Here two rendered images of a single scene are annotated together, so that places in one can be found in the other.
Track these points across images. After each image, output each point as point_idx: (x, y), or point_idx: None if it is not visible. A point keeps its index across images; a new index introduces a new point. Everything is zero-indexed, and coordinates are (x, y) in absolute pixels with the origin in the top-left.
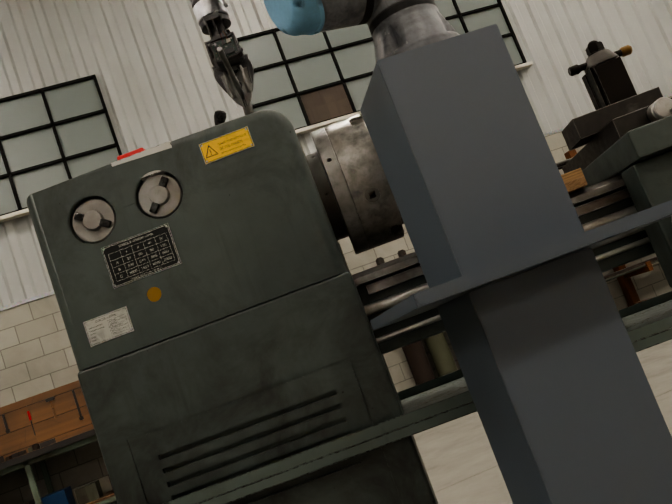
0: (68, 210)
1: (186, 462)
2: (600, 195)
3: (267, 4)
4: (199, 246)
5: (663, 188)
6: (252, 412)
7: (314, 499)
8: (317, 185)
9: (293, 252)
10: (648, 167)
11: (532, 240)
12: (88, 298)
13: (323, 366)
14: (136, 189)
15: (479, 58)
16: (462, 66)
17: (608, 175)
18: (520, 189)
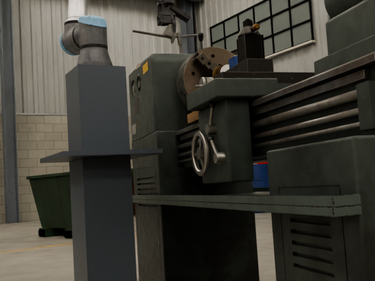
0: (131, 84)
1: (141, 184)
2: None
3: None
4: (142, 107)
5: (201, 128)
6: (145, 174)
7: (150, 213)
8: None
9: (150, 117)
10: (200, 115)
11: (76, 149)
12: (132, 117)
13: (152, 166)
14: (138, 80)
15: (75, 77)
16: (73, 80)
17: None
18: (76, 130)
